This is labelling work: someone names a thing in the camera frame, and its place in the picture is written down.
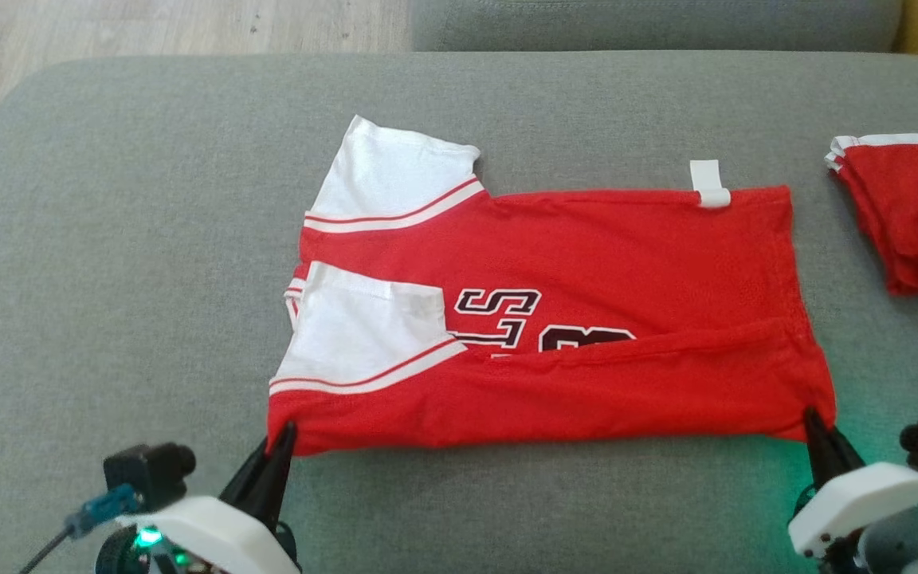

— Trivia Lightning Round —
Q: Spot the red shorts white stripe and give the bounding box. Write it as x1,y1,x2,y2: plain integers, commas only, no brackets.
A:
823,131,918,298

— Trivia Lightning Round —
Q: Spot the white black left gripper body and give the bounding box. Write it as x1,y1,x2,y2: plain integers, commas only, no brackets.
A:
94,494,302,574

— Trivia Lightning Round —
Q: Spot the red white sports jersey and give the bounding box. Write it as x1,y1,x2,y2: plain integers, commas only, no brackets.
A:
265,115,838,458

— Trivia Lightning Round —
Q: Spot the grey fabric sofa seat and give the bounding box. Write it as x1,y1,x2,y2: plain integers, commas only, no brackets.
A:
0,50,918,574

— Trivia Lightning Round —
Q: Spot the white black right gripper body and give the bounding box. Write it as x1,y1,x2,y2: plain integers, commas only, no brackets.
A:
787,461,918,574

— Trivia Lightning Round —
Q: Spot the grey sofa cushion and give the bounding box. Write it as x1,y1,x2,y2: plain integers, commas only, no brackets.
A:
410,0,904,53

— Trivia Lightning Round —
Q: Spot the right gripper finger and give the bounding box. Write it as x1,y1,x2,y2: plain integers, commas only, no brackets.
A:
802,406,836,489
822,425,867,481

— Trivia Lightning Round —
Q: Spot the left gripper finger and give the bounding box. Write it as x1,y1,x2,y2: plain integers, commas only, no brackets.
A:
218,434,278,523
265,420,299,533

